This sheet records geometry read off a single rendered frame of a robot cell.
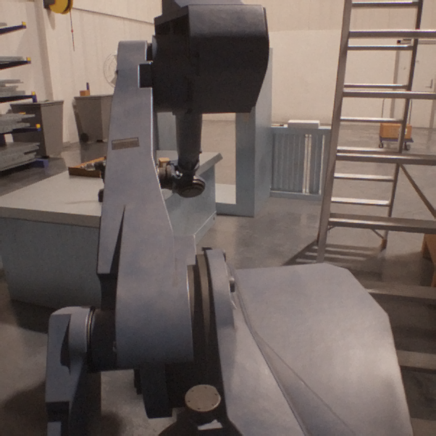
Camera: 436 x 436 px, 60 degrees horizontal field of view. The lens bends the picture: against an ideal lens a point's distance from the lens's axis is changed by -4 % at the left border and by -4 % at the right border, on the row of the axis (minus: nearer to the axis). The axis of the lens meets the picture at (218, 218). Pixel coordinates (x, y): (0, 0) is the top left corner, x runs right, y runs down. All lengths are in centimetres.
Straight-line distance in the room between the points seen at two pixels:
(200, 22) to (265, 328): 88
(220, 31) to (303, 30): 1023
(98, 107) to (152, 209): 779
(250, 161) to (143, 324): 306
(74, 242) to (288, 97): 971
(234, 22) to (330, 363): 96
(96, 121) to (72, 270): 657
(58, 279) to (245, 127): 210
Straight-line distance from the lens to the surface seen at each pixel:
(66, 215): 219
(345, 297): 81
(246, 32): 124
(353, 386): 66
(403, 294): 143
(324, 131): 419
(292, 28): 1149
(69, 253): 232
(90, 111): 877
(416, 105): 1132
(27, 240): 248
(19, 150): 656
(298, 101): 1139
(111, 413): 184
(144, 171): 95
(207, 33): 122
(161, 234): 81
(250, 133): 361
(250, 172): 368
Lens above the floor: 132
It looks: 20 degrees down
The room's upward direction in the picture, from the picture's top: 1 degrees counter-clockwise
